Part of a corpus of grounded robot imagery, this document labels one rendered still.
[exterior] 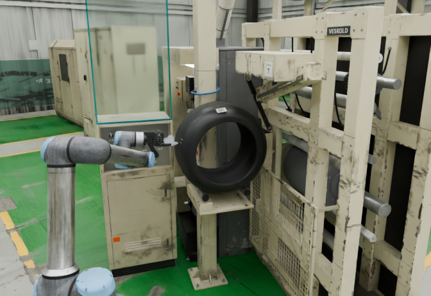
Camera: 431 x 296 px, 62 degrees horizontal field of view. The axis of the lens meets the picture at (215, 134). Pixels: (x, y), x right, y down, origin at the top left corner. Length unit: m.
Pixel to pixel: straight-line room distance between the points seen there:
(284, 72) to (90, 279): 1.35
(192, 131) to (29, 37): 9.10
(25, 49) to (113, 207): 8.41
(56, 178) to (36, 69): 9.34
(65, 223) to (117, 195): 1.22
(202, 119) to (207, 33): 0.63
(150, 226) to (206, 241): 0.48
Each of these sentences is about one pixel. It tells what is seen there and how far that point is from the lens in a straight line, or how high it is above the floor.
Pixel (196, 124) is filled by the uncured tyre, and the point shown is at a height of 1.37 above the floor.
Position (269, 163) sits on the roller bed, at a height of 0.97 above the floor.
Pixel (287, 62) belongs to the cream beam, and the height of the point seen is 1.74.
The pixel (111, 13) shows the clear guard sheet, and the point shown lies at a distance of 2.65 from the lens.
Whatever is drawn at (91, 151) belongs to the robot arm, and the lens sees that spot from 1.58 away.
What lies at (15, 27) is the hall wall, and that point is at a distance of 10.88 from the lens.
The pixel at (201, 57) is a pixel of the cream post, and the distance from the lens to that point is 2.44.
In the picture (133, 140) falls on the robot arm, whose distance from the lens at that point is 2.13.
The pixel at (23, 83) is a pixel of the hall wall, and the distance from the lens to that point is 10.86.
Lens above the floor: 1.85
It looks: 15 degrees down
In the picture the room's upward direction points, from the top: straight up
